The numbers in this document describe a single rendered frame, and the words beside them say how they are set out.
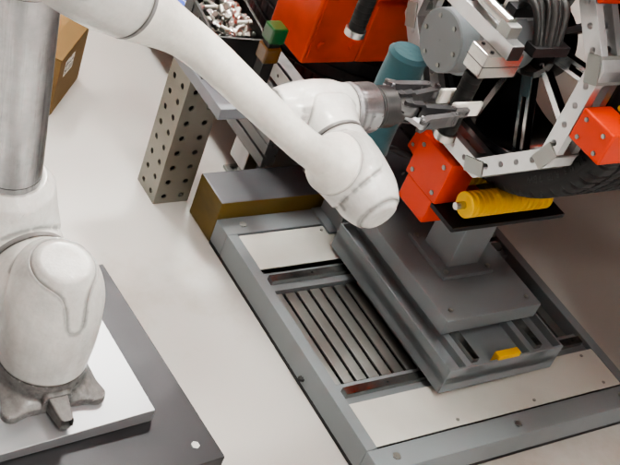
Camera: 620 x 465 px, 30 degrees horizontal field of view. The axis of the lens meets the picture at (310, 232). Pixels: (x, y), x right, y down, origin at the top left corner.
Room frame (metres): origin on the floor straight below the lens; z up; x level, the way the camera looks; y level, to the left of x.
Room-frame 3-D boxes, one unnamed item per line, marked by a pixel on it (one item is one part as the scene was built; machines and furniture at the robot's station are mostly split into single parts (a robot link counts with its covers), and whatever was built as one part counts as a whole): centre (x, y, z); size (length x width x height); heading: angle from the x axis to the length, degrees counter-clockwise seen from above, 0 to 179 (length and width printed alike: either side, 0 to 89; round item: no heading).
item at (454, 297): (2.31, -0.33, 0.32); 0.40 x 0.30 x 0.28; 44
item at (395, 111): (1.79, -0.05, 0.83); 0.09 x 0.08 x 0.07; 134
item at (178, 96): (2.39, 0.40, 0.21); 0.10 x 0.10 x 0.42; 44
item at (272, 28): (2.22, 0.24, 0.64); 0.04 x 0.04 x 0.04; 44
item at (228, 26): (2.35, 0.37, 0.51); 0.20 x 0.14 x 0.13; 36
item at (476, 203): (2.17, -0.37, 0.51); 0.29 x 0.06 x 0.06; 134
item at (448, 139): (1.90, -0.16, 0.83); 0.04 x 0.04 x 0.16
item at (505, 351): (2.27, -0.36, 0.13); 0.50 x 0.36 x 0.10; 44
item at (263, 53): (2.22, 0.24, 0.59); 0.04 x 0.04 x 0.04; 44
